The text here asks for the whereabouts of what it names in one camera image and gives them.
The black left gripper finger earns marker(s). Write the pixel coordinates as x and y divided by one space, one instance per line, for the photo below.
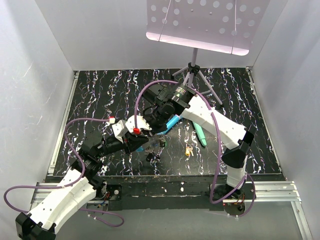
129 135
134 144

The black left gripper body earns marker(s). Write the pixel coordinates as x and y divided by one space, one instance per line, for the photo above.
114 145

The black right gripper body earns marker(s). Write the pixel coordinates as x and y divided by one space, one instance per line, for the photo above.
158 117

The green capped key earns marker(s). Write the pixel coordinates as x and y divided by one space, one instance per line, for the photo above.
162 143

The orange capped key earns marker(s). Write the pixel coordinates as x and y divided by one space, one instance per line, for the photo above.
189 151

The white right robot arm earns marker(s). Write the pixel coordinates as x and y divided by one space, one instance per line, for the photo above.
234 139

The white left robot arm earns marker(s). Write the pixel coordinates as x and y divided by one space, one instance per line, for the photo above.
79 186

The green toy microphone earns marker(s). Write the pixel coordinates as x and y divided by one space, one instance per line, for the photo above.
200 134

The pink perforated music stand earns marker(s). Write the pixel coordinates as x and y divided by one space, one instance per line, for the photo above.
224 26

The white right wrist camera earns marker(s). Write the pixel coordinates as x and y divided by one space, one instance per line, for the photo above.
135 124

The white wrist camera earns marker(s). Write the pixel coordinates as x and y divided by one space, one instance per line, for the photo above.
119 130
135 124

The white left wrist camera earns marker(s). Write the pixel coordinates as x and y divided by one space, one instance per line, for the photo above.
119 130

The black table front rail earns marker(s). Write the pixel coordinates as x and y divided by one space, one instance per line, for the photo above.
159 192

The aluminium frame left rail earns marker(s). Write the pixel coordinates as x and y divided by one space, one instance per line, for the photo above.
51 107

